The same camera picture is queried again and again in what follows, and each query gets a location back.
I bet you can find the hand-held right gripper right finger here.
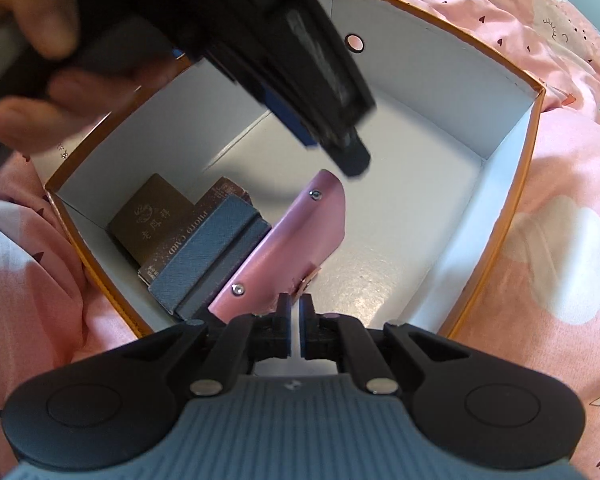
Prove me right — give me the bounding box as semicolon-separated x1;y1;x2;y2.
300;292;471;396

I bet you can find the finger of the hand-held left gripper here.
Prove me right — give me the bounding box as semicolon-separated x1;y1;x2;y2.
257;0;377;128
205;52;372;178

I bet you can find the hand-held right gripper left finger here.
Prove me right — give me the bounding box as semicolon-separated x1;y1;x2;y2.
125;292;294;396

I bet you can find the pink leather key case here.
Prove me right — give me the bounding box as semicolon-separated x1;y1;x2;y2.
207;170;346;323

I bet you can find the brown photo card box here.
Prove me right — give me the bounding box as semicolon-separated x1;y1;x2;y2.
139;176;251;281

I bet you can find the dark grey box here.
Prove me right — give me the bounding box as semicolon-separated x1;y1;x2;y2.
149;196;272;322

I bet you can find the orange cardboard box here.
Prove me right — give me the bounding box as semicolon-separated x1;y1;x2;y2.
30;0;547;338

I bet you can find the gold jewelry box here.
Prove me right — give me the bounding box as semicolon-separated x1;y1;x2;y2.
107;174;198;266

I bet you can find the person's left hand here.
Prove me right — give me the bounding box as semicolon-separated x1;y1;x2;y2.
0;0;181;156

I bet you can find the pink printed duvet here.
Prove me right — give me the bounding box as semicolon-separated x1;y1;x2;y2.
0;0;600;480

